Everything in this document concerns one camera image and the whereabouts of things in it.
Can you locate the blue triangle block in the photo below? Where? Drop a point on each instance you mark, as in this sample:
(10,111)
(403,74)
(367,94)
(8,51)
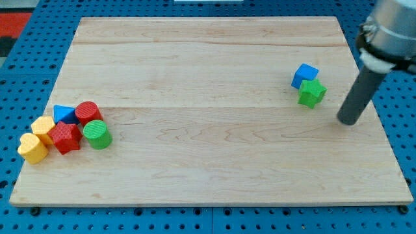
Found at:
(64,114)

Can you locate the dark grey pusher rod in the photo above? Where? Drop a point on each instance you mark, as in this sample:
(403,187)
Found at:
(359,96)

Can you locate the red cylinder block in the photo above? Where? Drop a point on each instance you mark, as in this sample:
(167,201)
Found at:
(87,111)

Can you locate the red and black mat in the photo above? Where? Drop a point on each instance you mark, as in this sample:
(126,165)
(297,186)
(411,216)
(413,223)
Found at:
(13,21)

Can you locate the yellow pentagon block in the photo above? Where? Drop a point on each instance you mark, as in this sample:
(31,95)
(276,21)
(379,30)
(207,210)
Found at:
(41,126)

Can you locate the red star block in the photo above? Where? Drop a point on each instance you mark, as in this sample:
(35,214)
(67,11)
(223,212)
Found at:
(66,137)

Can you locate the blue cube block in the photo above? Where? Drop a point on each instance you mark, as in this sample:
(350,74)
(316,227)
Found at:
(304,72)

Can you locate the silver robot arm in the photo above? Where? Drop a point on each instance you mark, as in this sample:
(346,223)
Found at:
(386,40)

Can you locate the green cylinder block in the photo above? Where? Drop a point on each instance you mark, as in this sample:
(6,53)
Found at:
(97,134)

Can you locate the yellow heart block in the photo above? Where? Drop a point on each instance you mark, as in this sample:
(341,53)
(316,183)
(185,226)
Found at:
(32,149)

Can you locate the green star block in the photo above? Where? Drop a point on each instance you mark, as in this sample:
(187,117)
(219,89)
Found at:
(311,93)

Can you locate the wooden board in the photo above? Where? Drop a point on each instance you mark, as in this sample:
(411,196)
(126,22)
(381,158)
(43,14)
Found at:
(202,113)

